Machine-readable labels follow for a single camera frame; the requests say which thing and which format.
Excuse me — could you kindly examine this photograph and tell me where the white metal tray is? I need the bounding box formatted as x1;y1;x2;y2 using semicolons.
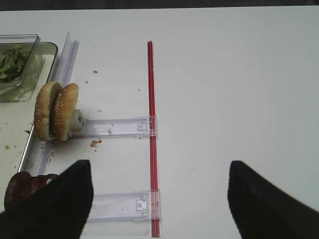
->
0;42;58;175

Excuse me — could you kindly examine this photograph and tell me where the sesame bun half inner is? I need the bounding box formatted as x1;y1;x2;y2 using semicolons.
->
53;83;79;141

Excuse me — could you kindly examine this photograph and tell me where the sesame bun half outer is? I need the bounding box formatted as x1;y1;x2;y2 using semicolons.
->
33;81;62;141

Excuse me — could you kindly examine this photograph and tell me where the brown meat patty outer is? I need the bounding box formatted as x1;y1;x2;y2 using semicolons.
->
4;172;31;211

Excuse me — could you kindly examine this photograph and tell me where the green lettuce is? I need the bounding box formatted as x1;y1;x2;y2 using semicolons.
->
0;44;30;83

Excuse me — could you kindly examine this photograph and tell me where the sesame bun half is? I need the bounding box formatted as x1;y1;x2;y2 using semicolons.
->
53;83;79;141
33;81;62;141

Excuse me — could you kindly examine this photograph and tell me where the clear plastic lettuce container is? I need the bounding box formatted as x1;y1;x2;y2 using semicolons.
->
0;34;45;102

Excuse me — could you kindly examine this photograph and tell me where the brown meat patty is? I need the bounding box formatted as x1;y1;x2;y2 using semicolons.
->
4;172;31;211
30;174;58;194

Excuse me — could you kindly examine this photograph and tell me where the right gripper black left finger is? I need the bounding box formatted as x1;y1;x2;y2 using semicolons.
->
0;160;94;239

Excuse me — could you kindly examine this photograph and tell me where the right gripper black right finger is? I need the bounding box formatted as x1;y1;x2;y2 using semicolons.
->
227;161;319;239

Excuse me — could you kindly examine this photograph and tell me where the clear pusher track lower right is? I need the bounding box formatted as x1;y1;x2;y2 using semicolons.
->
88;190;160;222

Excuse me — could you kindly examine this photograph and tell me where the clear pusher track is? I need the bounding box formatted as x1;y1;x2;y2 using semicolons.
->
88;190;160;222
72;116;157;138

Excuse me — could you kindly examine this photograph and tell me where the brown meat patty inner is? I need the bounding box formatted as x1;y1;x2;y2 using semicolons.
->
30;174;58;194

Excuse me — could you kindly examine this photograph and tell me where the clear pusher track upper right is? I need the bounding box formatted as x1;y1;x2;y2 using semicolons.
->
72;116;157;138

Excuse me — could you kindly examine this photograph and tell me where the white pusher block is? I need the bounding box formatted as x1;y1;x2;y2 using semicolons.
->
68;110;85;137

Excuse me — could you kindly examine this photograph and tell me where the red rail right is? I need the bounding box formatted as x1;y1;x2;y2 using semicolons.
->
148;41;160;238

